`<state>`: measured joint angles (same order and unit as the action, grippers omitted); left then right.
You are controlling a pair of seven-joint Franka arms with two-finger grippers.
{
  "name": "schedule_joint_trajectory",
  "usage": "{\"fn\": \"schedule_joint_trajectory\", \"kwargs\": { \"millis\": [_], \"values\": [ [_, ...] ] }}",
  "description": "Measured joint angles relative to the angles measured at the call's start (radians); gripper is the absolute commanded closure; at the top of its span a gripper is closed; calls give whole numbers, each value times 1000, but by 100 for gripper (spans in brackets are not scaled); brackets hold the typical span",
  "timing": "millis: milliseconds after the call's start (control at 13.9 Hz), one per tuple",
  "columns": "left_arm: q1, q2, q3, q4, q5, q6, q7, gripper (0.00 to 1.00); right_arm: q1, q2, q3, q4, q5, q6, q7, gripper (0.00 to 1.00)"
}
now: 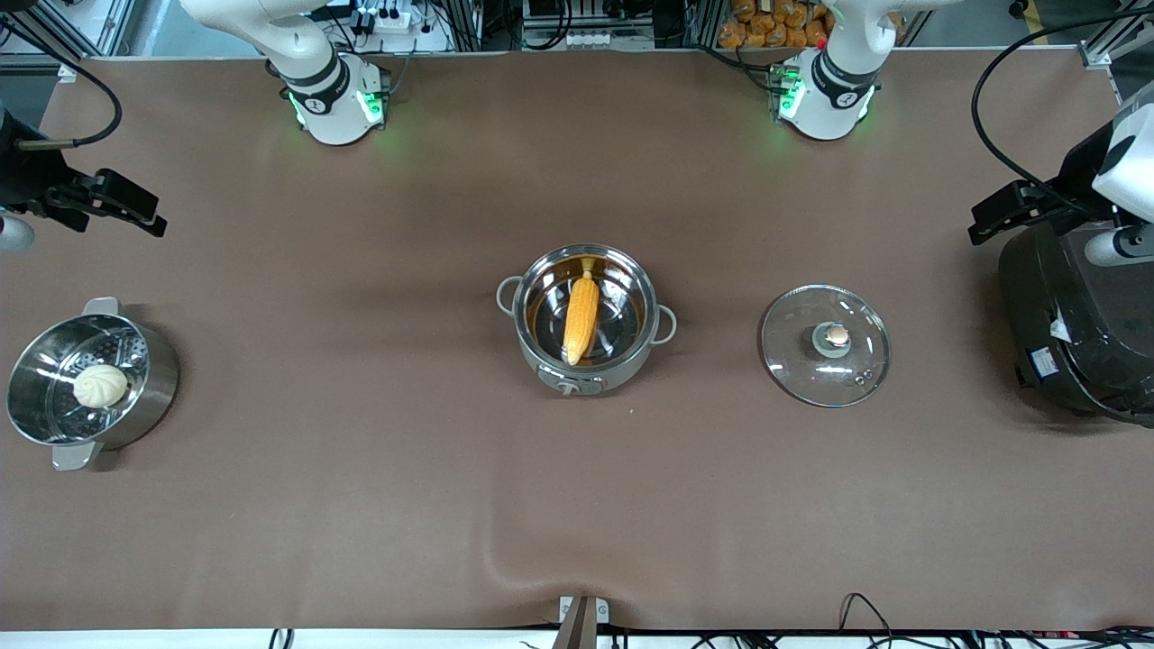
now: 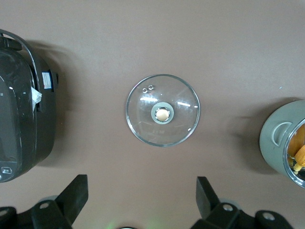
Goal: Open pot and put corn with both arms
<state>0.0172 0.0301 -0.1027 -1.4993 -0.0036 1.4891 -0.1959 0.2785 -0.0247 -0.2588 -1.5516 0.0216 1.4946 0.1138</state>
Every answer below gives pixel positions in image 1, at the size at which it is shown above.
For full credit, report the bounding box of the black rice cooker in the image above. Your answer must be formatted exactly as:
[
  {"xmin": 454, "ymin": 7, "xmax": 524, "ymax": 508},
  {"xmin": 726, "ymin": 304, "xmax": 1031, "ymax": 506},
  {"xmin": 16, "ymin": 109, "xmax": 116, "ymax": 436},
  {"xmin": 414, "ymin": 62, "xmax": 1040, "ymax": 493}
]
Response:
[{"xmin": 997, "ymin": 221, "xmax": 1154, "ymax": 427}]

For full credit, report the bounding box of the stainless steel steamer pot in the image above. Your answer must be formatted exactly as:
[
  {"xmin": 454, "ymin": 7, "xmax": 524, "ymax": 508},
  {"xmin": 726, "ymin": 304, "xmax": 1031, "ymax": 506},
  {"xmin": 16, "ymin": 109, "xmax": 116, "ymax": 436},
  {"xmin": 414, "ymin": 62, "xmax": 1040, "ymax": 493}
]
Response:
[{"xmin": 5, "ymin": 297, "xmax": 181, "ymax": 472}]

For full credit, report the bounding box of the brown table mat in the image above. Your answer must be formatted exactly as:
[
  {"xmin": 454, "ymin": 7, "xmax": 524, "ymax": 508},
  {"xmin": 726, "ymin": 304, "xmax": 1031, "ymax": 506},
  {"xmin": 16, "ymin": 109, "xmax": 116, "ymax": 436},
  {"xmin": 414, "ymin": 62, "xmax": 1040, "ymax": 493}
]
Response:
[{"xmin": 0, "ymin": 50, "xmax": 1154, "ymax": 632}]

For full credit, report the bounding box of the bag of orange snacks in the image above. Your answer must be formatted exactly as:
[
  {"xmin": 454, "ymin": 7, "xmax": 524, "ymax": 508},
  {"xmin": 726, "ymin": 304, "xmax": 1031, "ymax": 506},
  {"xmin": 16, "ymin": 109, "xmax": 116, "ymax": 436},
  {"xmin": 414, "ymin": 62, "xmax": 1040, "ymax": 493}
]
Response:
[{"xmin": 718, "ymin": 0, "xmax": 832, "ymax": 50}]

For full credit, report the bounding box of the long white power strip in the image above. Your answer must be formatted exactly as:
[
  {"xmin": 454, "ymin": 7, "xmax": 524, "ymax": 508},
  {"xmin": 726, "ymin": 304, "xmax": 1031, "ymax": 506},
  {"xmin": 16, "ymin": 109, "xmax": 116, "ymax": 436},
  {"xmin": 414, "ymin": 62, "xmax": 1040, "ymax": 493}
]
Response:
[{"xmin": 563, "ymin": 31, "xmax": 655, "ymax": 50}]

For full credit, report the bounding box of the grey electric cooking pot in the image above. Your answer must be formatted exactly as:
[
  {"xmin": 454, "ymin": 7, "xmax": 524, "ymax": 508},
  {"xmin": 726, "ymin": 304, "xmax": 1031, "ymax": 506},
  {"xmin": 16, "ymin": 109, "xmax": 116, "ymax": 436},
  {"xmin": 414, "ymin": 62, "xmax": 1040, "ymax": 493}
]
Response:
[{"xmin": 495, "ymin": 242, "xmax": 678, "ymax": 398}]

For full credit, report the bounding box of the white power strip with plugs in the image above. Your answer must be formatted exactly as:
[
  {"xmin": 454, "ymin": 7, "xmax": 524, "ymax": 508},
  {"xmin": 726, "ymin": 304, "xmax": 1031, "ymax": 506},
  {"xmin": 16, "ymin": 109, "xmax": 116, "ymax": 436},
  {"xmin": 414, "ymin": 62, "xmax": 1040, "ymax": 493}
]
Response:
[{"xmin": 347, "ymin": 0, "xmax": 453, "ymax": 52}]

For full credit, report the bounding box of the aluminium frame profile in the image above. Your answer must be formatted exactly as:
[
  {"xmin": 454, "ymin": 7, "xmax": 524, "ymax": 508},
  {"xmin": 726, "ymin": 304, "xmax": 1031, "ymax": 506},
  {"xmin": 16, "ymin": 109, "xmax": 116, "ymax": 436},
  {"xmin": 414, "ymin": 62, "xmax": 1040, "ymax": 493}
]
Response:
[
  {"xmin": 0, "ymin": 0, "xmax": 138, "ymax": 84},
  {"xmin": 1076, "ymin": 0, "xmax": 1154, "ymax": 71}
]

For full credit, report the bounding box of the yellow corn cob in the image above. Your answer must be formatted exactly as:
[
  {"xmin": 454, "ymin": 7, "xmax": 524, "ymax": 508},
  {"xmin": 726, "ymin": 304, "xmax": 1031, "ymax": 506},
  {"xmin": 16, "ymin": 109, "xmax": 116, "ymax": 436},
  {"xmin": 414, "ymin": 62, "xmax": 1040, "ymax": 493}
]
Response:
[{"xmin": 562, "ymin": 258, "xmax": 602, "ymax": 368}]

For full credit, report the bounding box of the white steamed bun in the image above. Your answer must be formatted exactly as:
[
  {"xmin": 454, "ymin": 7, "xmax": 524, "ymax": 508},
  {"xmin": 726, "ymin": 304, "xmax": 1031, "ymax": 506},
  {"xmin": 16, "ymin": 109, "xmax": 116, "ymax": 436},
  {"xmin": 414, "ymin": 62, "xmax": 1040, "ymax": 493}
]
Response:
[{"xmin": 72, "ymin": 363, "xmax": 131, "ymax": 410}]

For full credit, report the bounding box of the round glass pot lid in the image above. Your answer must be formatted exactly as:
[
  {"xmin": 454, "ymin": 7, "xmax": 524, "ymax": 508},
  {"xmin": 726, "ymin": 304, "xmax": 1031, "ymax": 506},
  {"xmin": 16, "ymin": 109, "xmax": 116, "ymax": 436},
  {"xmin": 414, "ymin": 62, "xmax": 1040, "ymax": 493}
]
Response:
[{"xmin": 760, "ymin": 284, "xmax": 893, "ymax": 409}]

